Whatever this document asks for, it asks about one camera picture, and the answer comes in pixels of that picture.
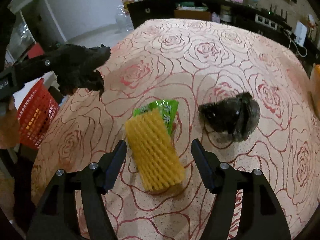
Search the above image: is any red chair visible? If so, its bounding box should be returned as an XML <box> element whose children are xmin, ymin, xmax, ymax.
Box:
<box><xmin>27</xmin><ymin>43</ymin><xmax>45</xmax><ymax>59</ymax></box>

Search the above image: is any rose pattern tablecloth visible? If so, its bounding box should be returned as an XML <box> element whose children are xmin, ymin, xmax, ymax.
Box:
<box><xmin>31</xmin><ymin>19</ymin><xmax>319</xmax><ymax>239</ymax></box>

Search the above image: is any yellow foam fruit net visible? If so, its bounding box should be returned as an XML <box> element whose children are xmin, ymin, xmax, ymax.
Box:
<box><xmin>125</xmin><ymin>109</ymin><xmax>185</xmax><ymax>191</ymax></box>

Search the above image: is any clear large water jug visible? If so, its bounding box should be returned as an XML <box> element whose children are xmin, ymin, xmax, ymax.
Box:
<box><xmin>115</xmin><ymin>5</ymin><xmax>133</xmax><ymax>33</ymax></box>

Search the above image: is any black tv cabinet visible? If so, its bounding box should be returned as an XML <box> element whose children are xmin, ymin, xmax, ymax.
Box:
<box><xmin>127</xmin><ymin>0</ymin><xmax>319</xmax><ymax>64</ymax></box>

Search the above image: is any small black bag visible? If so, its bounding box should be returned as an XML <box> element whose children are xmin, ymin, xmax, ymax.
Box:
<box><xmin>198</xmin><ymin>92</ymin><xmax>260</xmax><ymax>142</ymax></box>

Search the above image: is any red plastic mesh basket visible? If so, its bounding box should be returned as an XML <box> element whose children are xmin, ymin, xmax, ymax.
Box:
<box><xmin>17</xmin><ymin>78</ymin><xmax>60</xmax><ymax>150</ymax></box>

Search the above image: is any large black bag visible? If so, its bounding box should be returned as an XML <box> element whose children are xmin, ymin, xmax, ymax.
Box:
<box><xmin>51</xmin><ymin>44</ymin><xmax>111</xmax><ymax>96</ymax></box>

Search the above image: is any glass bowl of oranges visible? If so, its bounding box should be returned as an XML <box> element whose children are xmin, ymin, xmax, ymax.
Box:
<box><xmin>310</xmin><ymin>63</ymin><xmax>320</xmax><ymax>108</ymax></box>

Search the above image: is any person left hand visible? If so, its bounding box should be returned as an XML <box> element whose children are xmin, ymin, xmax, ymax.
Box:
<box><xmin>0</xmin><ymin>96</ymin><xmax>20</xmax><ymax>150</ymax></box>

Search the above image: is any white router box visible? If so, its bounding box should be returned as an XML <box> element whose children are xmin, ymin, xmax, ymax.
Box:
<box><xmin>294</xmin><ymin>21</ymin><xmax>308</xmax><ymax>47</ymax></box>

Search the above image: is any green peanut snack packet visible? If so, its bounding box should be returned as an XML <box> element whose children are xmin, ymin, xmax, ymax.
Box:
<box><xmin>132</xmin><ymin>100</ymin><xmax>179</xmax><ymax>135</ymax></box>

